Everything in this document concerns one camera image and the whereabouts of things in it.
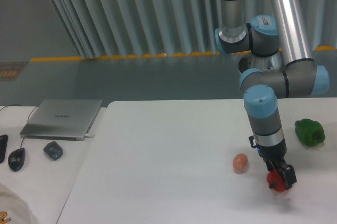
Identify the green bell pepper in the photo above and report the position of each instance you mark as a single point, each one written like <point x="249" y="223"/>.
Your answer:
<point x="309" y="132"/>

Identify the silver closed laptop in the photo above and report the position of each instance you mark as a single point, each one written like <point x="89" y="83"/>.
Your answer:
<point x="62" y="119"/>

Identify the white usb plug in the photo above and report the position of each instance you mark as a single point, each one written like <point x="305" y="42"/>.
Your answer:
<point x="89" y="136"/>

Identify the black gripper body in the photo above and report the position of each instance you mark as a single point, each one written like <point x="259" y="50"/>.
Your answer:
<point x="275" y="152"/>

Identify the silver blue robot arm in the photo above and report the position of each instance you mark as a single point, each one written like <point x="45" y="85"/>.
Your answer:
<point x="265" y="37"/>

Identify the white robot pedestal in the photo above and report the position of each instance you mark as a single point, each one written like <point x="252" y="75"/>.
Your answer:
<point x="271" y="63"/>

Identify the brown egg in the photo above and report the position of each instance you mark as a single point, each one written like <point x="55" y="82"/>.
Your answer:
<point x="240" y="163"/>

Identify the black flat device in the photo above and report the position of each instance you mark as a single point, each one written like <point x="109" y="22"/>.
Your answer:
<point x="3" y="147"/>

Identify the red bell pepper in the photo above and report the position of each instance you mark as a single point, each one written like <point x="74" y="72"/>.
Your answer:
<point x="274" y="180"/>

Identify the white corrugated partition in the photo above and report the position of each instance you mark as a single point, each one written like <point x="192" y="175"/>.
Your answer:
<point x="138" y="27"/>

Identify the brown floor sign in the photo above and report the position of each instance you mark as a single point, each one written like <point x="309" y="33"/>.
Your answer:
<point x="11" y="70"/>

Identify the white cap yellow letters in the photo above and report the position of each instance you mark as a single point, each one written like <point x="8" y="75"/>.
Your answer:
<point x="14" y="209"/>

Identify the black computer mouse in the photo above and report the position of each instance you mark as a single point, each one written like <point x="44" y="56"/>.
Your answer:
<point x="16" y="159"/>

